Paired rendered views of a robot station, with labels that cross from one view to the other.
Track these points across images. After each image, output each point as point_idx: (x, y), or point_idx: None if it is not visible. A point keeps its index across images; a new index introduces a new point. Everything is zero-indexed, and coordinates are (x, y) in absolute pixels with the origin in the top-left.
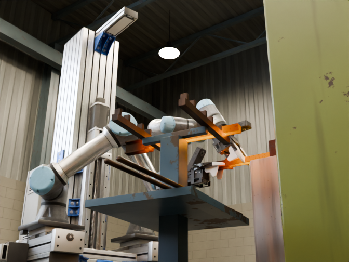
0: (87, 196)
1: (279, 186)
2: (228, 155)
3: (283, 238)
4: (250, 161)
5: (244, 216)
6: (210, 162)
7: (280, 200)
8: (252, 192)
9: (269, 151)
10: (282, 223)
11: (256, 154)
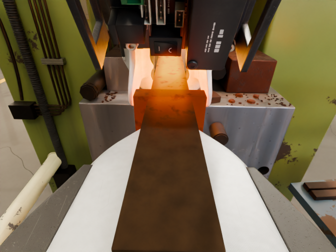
0: None
1: (326, 132)
2: (105, 42)
3: (309, 164)
4: (294, 109)
5: (305, 181)
6: (263, 185)
7: (321, 142)
8: (277, 154)
9: (271, 80)
10: (314, 155)
11: (182, 58)
